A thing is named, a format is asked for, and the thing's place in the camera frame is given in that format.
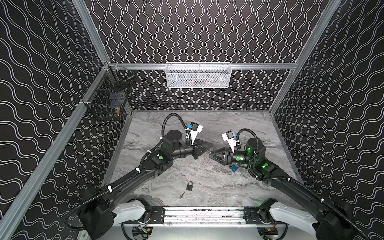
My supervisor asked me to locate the blue padlock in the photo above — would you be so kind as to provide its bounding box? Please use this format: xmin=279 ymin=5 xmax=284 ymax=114
xmin=230 ymin=165 xmax=239 ymax=173

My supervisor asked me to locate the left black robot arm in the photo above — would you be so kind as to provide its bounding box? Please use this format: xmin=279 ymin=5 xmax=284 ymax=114
xmin=76 ymin=130 xmax=213 ymax=240

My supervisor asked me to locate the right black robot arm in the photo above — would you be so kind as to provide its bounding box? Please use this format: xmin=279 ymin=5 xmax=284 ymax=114
xmin=209 ymin=138 xmax=362 ymax=240

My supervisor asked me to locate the black padlock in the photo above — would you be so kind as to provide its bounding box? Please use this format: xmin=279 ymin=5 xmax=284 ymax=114
xmin=186 ymin=181 xmax=194 ymax=191

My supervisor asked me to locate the brass padlock in basket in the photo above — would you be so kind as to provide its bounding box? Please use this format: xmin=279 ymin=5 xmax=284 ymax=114
xmin=115 ymin=108 xmax=121 ymax=117

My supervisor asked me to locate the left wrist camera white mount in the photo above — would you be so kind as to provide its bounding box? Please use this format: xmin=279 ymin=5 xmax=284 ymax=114
xmin=187 ymin=122 xmax=203 ymax=146

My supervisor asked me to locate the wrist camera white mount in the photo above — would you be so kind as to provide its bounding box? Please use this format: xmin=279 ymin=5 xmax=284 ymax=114
xmin=187 ymin=122 xmax=203 ymax=146
xmin=222 ymin=131 xmax=237 ymax=153

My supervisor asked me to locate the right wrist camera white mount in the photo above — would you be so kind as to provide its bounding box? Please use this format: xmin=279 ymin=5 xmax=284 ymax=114
xmin=222 ymin=131 xmax=237 ymax=153

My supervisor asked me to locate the right black corrugated cable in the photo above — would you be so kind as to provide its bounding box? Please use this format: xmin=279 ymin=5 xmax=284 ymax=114
xmin=235 ymin=128 xmax=370 ymax=240

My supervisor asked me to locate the black corrugated cable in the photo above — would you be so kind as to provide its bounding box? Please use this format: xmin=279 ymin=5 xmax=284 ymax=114
xmin=235 ymin=128 xmax=370 ymax=240
xmin=161 ymin=113 xmax=193 ymax=146

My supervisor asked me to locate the left black corrugated cable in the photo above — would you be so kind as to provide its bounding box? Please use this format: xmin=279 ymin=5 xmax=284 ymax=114
xmin=161 ymin=113 xmax=193 ymax=146

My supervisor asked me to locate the white mesh wall basket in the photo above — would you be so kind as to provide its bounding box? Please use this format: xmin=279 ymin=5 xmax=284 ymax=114
xmin=165 ymin=62 xmax=232 ymax=89

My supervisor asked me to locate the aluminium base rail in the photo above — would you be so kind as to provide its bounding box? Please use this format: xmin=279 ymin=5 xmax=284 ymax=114
xmin=119 ymin=205 xmax=289 ymax=227

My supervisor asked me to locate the black wire wall basket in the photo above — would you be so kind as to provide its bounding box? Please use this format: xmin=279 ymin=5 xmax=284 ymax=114
xmin=86 ymin=67 xmax=136 ymax=123

